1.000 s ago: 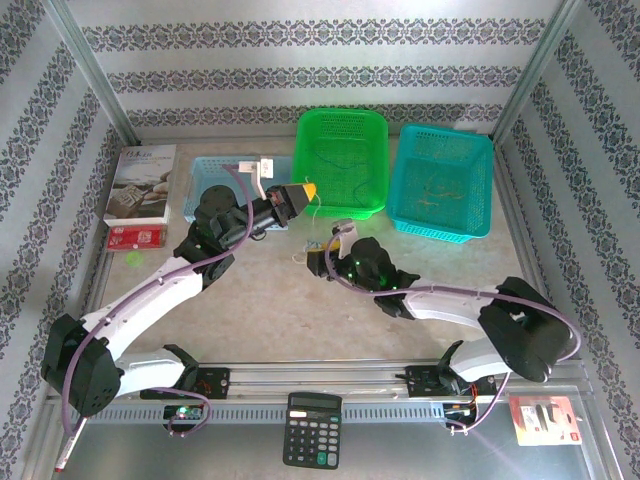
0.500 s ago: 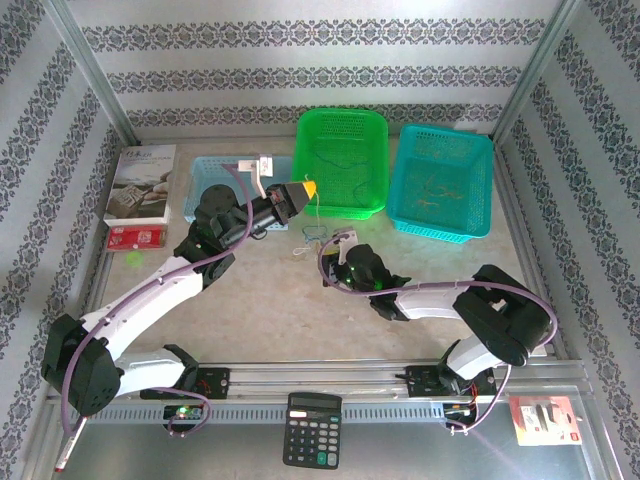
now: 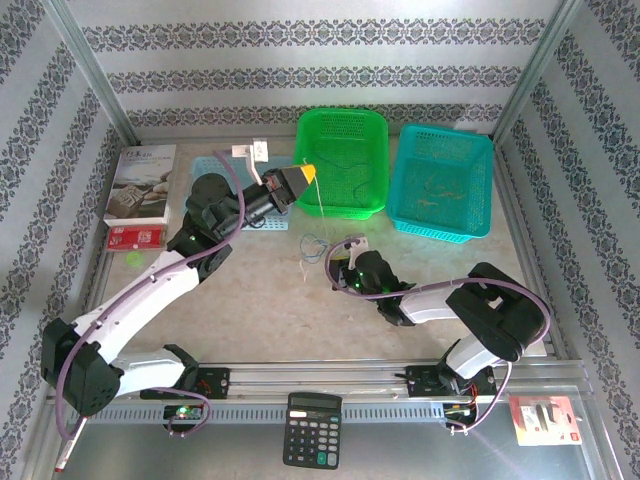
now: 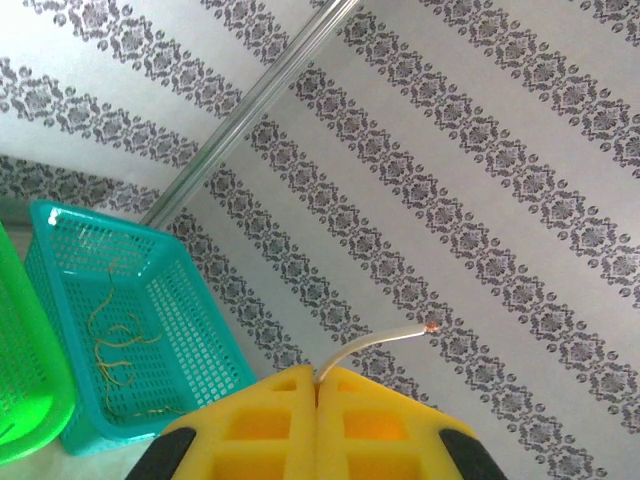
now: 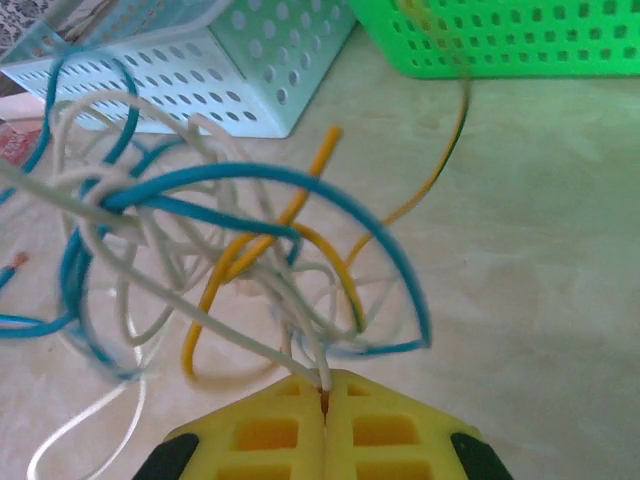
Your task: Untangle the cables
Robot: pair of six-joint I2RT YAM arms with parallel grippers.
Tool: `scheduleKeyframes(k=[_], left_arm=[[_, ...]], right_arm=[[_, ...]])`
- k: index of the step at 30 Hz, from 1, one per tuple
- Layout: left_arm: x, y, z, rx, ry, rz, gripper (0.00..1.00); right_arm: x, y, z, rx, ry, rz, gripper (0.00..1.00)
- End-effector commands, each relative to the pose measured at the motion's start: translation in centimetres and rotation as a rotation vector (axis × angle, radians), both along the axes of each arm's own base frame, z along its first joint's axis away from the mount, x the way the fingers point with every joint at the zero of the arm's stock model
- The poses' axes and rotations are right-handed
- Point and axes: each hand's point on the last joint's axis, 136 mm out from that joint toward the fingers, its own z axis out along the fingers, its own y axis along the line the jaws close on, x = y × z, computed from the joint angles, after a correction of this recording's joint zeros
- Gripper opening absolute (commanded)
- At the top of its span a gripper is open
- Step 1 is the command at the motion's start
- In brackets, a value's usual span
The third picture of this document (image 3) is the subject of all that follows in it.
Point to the red box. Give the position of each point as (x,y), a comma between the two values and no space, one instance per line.
(135,238)

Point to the green round sticker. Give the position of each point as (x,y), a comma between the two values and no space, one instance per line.
(135,259)

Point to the aluminium frame post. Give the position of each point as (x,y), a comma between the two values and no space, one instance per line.
(90,70)
(535,70)

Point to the black calculator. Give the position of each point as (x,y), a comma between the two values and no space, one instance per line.
(312,435)

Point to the left controller board with LEDs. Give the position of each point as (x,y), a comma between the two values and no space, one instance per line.
(184,412)

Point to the red blister pack card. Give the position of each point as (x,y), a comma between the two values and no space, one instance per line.
(545,420)

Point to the red and white marker pen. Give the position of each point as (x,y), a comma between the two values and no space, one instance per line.
(67,452)

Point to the green plastic basket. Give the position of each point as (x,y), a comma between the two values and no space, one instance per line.
(345,145)

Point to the aluminium mounting rail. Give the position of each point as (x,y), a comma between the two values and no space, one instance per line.
(325,372)

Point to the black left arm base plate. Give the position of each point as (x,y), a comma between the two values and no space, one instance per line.
(215,382)

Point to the white book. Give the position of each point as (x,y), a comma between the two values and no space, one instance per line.
(142,185)

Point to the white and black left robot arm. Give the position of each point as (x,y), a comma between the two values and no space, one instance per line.
(140,295)

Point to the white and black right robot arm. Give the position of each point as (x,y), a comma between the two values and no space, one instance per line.
(430,305)

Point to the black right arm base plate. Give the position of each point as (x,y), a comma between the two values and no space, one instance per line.
(422,382)

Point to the light blue plastic basket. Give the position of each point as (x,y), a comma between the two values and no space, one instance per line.
(270,222)

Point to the teal plastic basket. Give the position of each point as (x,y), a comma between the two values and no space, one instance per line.
(450,220)

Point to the right controller board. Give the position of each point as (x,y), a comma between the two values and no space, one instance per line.
(460,410)

